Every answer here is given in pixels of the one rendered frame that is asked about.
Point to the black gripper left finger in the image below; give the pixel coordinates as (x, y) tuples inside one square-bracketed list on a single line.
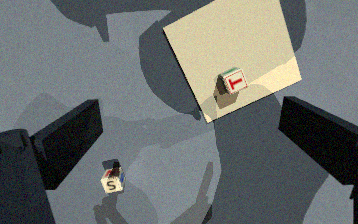
[(31, 165)]

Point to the beige block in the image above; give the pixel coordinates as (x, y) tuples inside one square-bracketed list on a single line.
[(113, 180)]

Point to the white letter block with red t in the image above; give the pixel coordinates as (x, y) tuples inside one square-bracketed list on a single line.
[(233, 80)]

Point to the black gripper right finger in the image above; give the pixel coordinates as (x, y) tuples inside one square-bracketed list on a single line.
[(329, 140)]

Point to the beige mat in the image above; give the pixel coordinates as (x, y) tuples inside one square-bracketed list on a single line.
[(248, 34)]

